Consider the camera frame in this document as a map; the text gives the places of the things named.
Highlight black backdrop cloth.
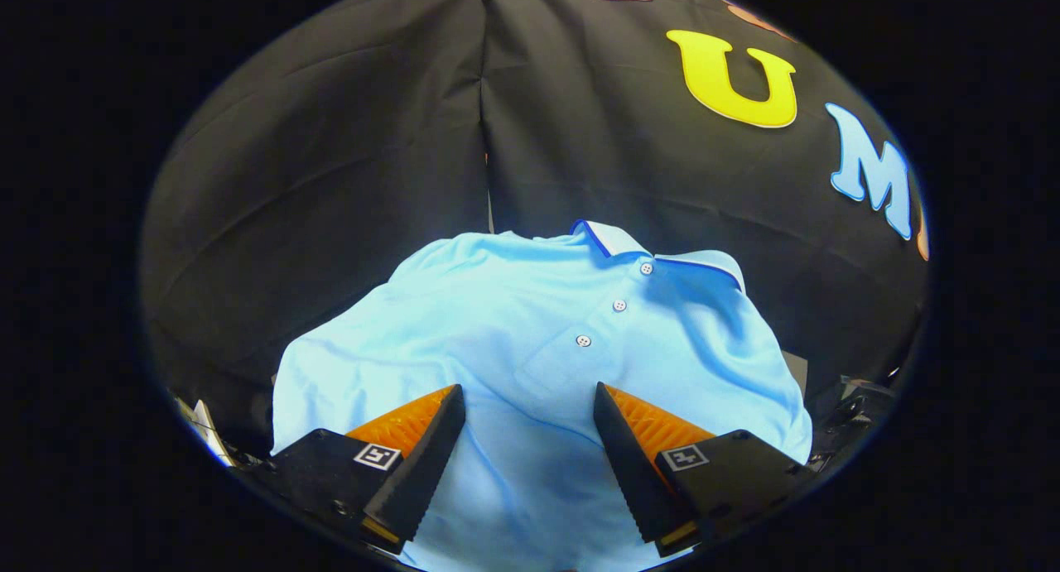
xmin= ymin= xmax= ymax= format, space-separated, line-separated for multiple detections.
xmin=139 ymin=0 xmax=930 ymax=457

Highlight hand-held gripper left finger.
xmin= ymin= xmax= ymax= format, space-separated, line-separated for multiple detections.
xmin=248 ymin=384 xmax=466 ymax=555

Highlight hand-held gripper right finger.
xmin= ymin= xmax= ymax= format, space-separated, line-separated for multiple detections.
xmin=593 ymin=382 xmax=817 ymax=558

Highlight light blue polo shirt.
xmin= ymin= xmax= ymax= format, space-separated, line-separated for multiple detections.
xmin=271 ymin=219 xmax=814 ymax=572

